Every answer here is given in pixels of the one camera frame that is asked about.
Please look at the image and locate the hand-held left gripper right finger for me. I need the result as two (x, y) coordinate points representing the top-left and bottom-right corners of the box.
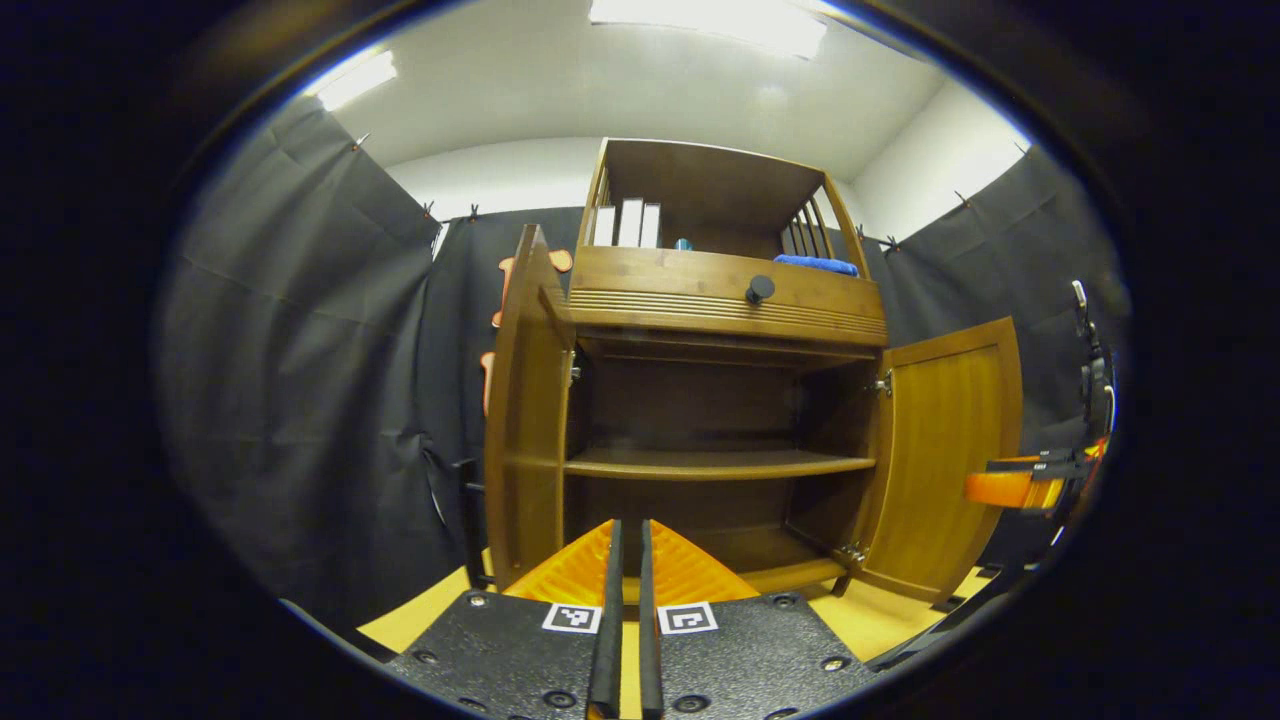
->
(638, 518), (881, 720)

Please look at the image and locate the black backdrop cloth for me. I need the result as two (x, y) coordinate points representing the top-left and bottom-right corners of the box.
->
(155, 95), (1133, 631)

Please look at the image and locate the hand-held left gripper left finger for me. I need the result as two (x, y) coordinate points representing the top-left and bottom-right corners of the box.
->
(385, 518), (624, 720)

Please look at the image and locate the small ceiling light panel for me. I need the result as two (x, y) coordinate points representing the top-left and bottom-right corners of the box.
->
(305, 50), (398, 111)

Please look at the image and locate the large ceiling light panel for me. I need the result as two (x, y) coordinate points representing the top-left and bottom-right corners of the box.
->
(588, 0), (829, 59)

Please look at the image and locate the wooden double-door shoe cabinet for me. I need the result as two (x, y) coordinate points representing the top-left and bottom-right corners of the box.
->
(565, 138), (889, 601)

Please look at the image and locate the black door handle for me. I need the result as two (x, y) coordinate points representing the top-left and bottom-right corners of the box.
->
(455, 458), (491, 591)

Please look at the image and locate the blue folded cloth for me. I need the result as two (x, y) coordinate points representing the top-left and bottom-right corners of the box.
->
(773, 254), (859, 277)

